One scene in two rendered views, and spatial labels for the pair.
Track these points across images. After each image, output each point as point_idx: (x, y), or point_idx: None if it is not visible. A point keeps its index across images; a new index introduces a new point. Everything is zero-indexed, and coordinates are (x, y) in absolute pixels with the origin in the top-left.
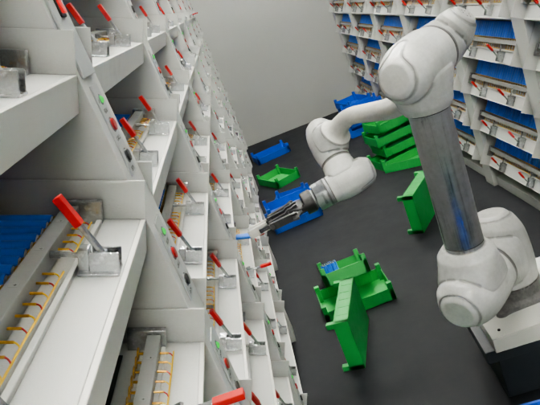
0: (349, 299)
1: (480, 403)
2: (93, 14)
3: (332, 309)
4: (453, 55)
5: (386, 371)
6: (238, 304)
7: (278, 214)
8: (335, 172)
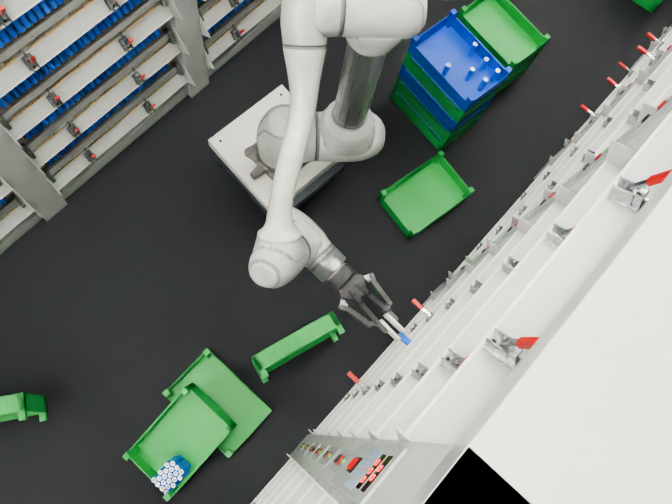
0: (295, 332)
1: (337, 203)
2: None
3: (244, 424)
4: None
5: (325, 297)
6: (568, 164)
7: (368, 308)
8: (318, 235)
